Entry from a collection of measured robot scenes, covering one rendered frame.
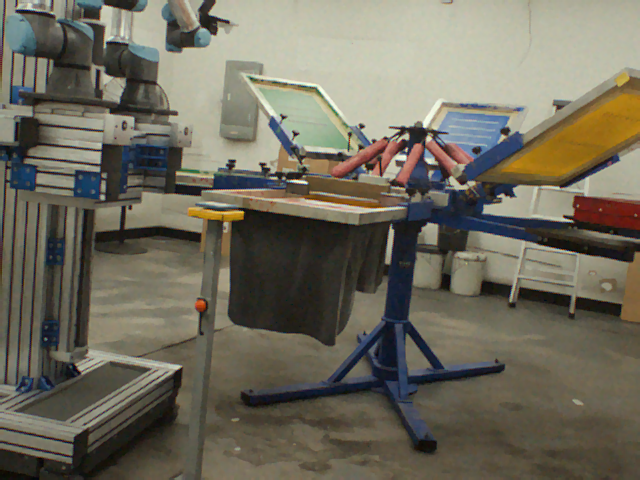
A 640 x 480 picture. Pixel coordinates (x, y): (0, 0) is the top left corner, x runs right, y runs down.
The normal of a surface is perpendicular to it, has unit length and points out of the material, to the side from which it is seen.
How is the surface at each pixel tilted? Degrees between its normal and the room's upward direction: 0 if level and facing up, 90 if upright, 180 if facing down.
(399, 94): 90
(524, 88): 90
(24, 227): 90
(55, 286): 90
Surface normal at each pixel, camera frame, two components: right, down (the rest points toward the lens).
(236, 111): -0.40, 0.07
